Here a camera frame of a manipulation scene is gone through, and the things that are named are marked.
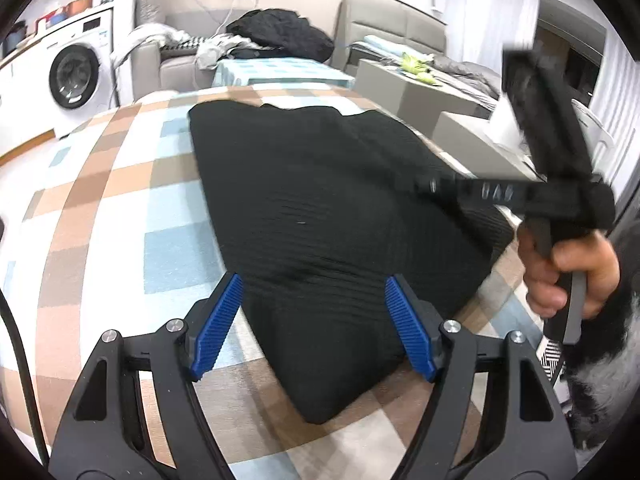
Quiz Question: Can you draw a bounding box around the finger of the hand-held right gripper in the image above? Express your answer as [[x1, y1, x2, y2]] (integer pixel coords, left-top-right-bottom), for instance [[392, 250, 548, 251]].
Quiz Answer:
[[425, 175, 538, 213]]

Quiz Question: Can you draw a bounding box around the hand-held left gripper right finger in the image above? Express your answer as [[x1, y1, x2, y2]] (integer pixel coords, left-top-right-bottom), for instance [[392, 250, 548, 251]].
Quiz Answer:
[[384, 274, 571, 480]]

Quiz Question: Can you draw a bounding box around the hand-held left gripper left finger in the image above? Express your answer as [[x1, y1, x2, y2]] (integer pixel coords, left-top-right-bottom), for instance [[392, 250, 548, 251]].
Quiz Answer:
[[50, 271, 246, 480]]

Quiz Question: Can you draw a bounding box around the black knit sweater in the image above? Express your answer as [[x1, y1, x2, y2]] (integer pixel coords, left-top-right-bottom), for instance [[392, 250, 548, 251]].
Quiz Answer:
[[187, 101, 516, 425]]

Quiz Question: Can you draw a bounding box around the person's right forearm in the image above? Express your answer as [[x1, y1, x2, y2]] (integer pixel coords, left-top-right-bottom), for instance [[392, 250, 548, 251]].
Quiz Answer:
[[562, 220, 640, 453]]

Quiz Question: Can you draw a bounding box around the person's right hand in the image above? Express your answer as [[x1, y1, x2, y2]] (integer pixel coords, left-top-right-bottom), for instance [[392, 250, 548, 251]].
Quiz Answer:
[[516, 222, 623, 321]]

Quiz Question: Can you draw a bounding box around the large grey cabinet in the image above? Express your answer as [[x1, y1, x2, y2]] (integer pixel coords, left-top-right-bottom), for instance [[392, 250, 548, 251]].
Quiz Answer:
[[432, 110, 546, 181]]

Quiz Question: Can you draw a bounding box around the grey duvet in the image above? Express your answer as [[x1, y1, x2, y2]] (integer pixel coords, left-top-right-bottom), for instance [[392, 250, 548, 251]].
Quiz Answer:
[[432, 52, 506, 98]]

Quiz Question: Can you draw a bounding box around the white curtain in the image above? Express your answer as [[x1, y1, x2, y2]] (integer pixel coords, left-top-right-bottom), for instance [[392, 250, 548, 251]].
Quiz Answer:
[[442, 0, 543, 68]]

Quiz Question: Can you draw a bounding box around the grey bedside cabinet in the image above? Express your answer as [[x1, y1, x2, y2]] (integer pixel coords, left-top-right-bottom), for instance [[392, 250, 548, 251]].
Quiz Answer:
[[356, 58, 501, 133]]

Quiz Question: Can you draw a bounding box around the green toy figure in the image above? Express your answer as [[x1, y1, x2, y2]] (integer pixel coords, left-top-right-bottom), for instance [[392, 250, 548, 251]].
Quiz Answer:
[[402, 51, 436, 86]]

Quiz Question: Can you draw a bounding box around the checked tablecloth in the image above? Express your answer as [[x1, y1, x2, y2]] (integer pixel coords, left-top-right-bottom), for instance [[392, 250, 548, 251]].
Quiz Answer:
[[0, 84, 566, 480]]

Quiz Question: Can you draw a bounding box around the light blue pillow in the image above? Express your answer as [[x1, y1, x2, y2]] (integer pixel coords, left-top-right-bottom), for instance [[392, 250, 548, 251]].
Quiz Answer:
[[364, 35, 401, 53]]

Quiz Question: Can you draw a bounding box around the grey padded headboard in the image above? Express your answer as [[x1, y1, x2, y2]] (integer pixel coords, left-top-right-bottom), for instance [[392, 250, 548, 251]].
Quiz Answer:
[[334, 0, 447, 68]]

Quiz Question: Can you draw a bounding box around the teal checked small table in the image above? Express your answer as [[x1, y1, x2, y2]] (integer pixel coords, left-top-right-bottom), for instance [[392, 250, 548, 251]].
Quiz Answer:
[[212, 57, 357, 92]]

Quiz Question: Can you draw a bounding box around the grey sofa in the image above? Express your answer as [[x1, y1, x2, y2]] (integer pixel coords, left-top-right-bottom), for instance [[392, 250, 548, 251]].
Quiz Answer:
[[131, 35, 241, 103]]

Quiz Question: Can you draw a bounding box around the black quilted jacket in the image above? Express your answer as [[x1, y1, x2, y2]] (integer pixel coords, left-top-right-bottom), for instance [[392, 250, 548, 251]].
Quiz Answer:
[[226, 8, 335, 61]]

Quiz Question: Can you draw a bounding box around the pale grey hoodie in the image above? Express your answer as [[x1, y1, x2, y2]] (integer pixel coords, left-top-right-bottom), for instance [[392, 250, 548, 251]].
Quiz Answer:
[[195, 32, 251, 70]]

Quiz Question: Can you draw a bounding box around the white washing machine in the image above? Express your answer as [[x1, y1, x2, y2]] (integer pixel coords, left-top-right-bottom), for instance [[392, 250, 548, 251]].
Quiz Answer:
[[0, 2, 121, 140]]

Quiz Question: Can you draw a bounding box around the houndstooth cushion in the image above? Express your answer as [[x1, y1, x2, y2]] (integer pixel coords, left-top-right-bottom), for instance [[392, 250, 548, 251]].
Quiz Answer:
[[160, 35, 201, 53]]

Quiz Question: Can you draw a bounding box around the light grey blanket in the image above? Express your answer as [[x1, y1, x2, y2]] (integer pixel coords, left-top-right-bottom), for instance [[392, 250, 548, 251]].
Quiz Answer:
[[111, 24, 193, 68]]

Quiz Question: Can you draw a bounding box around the grey cushion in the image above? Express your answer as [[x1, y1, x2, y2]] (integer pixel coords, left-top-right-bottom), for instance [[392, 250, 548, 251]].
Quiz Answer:
[[136, 0, 161, 26]]

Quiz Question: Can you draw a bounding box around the red plastic container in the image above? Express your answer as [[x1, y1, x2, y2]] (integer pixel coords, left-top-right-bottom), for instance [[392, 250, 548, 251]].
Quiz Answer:
[[34, 10, 66, 31]]

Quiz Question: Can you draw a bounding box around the black cable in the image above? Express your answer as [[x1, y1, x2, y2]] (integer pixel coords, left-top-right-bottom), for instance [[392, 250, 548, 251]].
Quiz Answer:
[[0, 215, 51, 466]]

